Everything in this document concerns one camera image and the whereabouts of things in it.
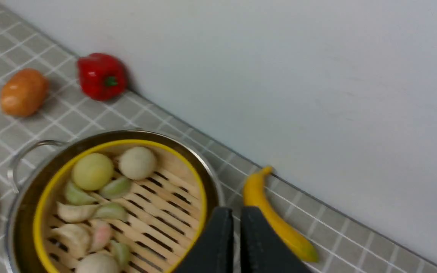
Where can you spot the green dumpling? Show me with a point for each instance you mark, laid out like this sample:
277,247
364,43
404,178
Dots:
116,188

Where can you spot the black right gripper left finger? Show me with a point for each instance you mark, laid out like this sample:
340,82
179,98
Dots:
213,252

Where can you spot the yellow banana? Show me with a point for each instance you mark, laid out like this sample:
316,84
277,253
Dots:
254,194

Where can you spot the yellow rimmed bamboo steamer basket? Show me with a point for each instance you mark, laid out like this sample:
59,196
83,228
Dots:
61,246

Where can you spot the white dumpling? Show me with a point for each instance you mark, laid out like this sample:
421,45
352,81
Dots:
76,214

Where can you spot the red bell pepper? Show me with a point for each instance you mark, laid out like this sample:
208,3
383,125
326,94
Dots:
102,77

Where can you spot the brown potato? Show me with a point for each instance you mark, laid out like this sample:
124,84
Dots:
24,93

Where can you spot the pink dumpling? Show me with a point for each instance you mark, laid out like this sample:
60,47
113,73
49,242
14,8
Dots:
101,235

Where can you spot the grey checkered tablecloth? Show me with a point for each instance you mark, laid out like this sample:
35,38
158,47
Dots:
343,245

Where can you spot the stainless steel pot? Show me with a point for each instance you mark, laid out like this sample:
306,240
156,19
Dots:
32,189

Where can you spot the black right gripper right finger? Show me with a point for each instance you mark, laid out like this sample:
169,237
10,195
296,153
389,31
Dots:
262,251

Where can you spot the white round bun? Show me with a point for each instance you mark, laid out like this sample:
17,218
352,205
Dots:
137,163

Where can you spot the yellow round bun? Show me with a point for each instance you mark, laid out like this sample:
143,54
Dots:
92,172

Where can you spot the white bun at bottom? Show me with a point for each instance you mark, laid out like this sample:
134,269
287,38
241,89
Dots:
97,263

